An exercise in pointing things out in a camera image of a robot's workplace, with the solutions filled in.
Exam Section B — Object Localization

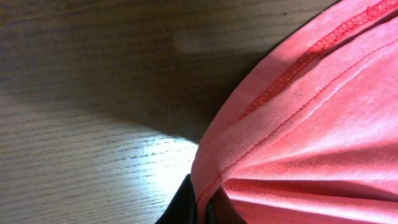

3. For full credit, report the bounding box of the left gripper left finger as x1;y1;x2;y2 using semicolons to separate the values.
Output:
155;174;197;224

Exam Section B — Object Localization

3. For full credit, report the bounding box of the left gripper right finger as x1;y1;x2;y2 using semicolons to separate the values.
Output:
206;187;247;224

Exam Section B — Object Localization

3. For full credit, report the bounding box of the red soccer t-shirt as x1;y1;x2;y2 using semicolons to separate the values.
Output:
191;0;397;223

